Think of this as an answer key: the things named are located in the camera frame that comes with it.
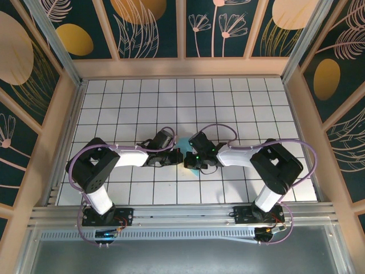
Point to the light blue cloth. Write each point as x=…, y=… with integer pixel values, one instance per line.
x=184, y=144

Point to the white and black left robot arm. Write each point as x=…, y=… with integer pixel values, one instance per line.
x=94, y=168

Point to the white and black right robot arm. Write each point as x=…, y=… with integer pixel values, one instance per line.
x=276, y=168

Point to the grey metal sheet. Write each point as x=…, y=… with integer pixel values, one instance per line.
x=182, y=257

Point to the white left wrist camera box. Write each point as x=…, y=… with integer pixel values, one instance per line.
x=174, y=141

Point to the aluminium mounting rail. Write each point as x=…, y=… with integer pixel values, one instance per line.
x=182, y=214

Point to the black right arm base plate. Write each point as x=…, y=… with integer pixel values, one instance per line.
x=242, y=215

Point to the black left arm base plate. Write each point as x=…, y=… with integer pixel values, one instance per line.
x=125, y=215

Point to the aluminium frame post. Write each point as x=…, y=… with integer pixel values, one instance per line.
x=59, y=48
x=304, y=42

